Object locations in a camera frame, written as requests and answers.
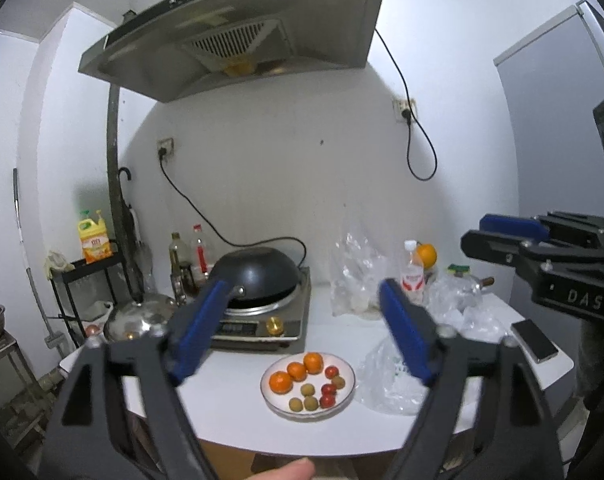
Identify black smartphone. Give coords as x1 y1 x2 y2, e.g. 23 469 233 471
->
510 318 560 363

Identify black metal rack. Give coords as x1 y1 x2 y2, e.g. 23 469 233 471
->
49 252 148 356

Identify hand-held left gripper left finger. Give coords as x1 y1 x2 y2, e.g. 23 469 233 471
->
44 279 229 480

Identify black range hood cable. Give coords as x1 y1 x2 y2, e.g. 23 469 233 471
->
374 27 438 182

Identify yellow detergent bottle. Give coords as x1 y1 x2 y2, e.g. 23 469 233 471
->
77 209 117 265

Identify metal stand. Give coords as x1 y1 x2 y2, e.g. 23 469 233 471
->
0 332 45 456

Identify pale crumpled gloves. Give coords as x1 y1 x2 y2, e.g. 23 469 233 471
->
43 249 75 281

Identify red label sauce bottle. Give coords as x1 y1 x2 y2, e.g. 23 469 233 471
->
191 224 209 281

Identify person's left hand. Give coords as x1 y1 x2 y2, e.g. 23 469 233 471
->
252 457 315 480

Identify black cooker cable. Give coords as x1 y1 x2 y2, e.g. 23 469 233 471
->
157 147 308 268

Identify crumpled clear plastic bag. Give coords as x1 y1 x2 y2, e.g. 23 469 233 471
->
427 272 508 343
329 220 390 318

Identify silver induction cooker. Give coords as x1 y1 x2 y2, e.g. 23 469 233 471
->
209 266 313 356

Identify black wok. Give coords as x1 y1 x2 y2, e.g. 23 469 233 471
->
209 247 303 309

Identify white refrigerator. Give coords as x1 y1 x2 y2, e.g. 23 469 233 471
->
493 0 604 311

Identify large orange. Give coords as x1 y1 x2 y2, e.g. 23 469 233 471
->
414 242 438 268

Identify white plate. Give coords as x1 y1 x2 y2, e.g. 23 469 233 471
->
260 352 356 420

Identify dark oil bottle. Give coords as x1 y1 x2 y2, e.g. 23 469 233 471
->
169 231 185 301

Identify clear water bottle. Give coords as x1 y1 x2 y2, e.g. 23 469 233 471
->
401 240 427 306

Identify black umbrella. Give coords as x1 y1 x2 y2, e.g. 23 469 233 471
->
118 166 143 301

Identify dark vertical pipe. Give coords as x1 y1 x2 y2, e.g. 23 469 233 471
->
107 82 133 301

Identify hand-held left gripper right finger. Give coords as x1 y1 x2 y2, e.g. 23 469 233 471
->
378 278 565 480

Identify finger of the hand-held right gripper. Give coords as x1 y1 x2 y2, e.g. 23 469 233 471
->
479 210 604 247
460 230 604 273

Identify printed clear plastic bag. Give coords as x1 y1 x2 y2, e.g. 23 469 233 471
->
355 337 433 416

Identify metal pole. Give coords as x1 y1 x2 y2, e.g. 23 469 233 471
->
12 167 53 341

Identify steel pot lid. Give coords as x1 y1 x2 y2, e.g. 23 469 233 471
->
103 294 180 343

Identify steel range hood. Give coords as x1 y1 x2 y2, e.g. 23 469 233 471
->
78 0 389 103

